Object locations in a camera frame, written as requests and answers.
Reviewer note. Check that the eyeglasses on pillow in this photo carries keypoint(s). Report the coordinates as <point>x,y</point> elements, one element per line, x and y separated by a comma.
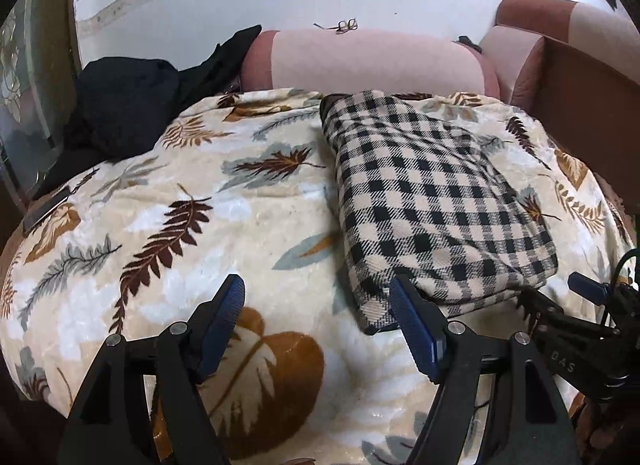
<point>341,27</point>

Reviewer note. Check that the pink bolster pillow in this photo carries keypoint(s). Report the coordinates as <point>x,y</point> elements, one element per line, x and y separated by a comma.
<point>393,62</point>

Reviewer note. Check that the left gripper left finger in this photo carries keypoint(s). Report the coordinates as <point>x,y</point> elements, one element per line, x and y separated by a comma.
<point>109,422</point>

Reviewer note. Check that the leaf patterned cream blanket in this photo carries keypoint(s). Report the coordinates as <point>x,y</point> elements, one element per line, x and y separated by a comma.
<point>240,184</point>

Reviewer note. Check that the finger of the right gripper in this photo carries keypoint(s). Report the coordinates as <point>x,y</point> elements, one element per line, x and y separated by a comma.
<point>535,303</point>
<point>593,291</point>

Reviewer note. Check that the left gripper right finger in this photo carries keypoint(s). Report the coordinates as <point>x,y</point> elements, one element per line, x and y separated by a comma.
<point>527,421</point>

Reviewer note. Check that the brown wooden headboard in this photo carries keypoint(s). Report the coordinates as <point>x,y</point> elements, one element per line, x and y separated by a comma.
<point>594,117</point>

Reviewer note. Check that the black beige checkered garment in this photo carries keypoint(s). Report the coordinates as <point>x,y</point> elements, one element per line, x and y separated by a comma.
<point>418,198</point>

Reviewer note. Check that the small black object on pillow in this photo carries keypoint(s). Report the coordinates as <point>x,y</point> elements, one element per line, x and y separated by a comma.
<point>467,42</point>

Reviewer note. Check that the black clothing pile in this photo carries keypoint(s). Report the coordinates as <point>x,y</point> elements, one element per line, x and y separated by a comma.
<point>124,105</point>

